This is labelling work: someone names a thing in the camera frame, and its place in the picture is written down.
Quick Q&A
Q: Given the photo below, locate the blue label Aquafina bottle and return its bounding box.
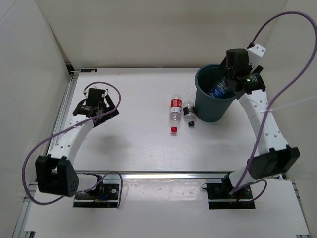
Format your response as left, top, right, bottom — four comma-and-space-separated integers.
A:
208, 78, 235, 99

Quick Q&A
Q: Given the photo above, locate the red label plastic bottle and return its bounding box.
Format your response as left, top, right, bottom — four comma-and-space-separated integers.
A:
169, 94, 182, 134

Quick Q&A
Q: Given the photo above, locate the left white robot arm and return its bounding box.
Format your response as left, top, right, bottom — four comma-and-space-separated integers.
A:
35, 88, 119, 198

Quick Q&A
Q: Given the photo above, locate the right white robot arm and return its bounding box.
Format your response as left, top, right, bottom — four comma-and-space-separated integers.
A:
220, 49, 300, 198

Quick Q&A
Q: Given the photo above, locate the dark teal plastic bin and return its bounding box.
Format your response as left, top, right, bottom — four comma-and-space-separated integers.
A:
195, 64, 236, 122

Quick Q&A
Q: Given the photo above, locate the black label plastic bottle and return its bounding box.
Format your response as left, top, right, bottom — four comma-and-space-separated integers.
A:
183, 101, 196, 128

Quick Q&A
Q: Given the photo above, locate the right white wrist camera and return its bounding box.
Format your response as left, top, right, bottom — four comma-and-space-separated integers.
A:
247, 44, 266, 70

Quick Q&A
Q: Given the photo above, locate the aluminium front rail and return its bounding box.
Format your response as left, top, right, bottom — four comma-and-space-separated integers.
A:
74, 171, 258, 180

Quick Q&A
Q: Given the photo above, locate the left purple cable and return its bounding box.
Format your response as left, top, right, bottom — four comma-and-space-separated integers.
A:
21, 81, 124, 209

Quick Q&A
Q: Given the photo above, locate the purple cable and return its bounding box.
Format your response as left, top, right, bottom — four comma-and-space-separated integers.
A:
21, 81, 124, 209
230, 11, 317, 201

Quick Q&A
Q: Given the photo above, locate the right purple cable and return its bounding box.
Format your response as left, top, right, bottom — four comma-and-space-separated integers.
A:
230, 11, 317, 201

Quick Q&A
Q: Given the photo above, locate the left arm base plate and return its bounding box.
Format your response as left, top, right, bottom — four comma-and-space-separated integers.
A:
73, 171, 123, 209

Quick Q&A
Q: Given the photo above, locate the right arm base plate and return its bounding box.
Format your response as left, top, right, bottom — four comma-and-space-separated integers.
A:
201, 183, 256, 210

